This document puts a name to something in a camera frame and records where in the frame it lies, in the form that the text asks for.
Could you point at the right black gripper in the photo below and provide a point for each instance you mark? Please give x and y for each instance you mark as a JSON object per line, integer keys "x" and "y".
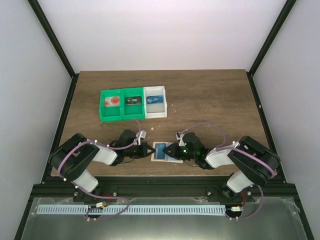
{"x": 173, "y": 150}

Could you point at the pink leather card holder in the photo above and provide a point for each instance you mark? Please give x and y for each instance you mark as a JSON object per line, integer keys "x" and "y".
{"x": 168, "y": 159}

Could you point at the left green bin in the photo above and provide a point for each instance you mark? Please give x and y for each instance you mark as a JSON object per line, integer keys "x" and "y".
{"x": 112, "y": 114}

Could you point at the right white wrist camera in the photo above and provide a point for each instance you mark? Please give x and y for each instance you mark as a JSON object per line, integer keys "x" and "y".
{"x": 179, "y": 135}

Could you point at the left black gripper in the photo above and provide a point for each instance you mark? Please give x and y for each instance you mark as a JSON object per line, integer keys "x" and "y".
{"x": 142, "y": 150}

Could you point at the white bin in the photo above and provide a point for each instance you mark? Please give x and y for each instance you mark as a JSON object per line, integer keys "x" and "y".
{"x": 153, "y": 111}

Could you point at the middle green bin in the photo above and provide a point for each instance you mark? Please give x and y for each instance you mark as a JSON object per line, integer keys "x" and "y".
{"x": 135, "y": 111}

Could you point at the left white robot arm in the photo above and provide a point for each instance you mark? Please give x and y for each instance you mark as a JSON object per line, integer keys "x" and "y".
{"x": 73, "y": 157}

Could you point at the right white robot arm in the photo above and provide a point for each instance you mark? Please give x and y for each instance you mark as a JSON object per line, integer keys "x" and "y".
{"x": 256, "y": 163}

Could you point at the blue card in bin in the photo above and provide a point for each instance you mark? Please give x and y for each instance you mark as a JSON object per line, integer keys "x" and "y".
{"x": 155, "y": 99}

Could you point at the black card in bin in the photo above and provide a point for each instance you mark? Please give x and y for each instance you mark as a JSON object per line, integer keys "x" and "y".
{"x": 133, "y": 100}

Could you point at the red dotted card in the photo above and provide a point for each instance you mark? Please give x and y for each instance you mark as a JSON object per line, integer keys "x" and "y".
{"x": 112, "y": 101}

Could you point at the blue card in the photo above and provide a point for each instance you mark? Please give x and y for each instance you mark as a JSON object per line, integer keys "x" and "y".
{"x": 155, "y": 99}
{"x": 159, "y": 154}

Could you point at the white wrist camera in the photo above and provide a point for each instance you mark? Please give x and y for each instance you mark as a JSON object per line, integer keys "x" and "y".
{"x": 179, "y": 135}
{"x": 141, "y": 135}

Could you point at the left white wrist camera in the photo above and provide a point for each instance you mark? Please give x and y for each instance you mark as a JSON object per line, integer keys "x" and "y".
{"x": 141, "y": 135}

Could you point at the light blue slotted cable duct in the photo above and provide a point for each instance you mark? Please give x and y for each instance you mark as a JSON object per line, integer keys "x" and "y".
{"x": 64, "y": 209}

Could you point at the green bin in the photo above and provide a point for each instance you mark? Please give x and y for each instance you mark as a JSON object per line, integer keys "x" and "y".
{"x": 135, "y": 111}
{"x": 112, "y": 114}

